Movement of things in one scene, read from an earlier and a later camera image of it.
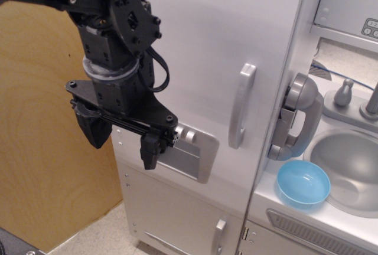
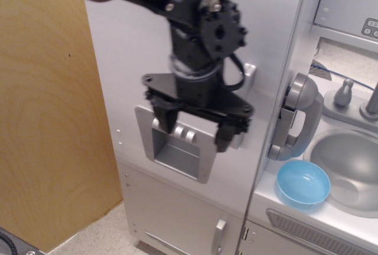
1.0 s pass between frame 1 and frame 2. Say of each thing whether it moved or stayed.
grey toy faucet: stayed
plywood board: stayed
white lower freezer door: stayed
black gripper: moved
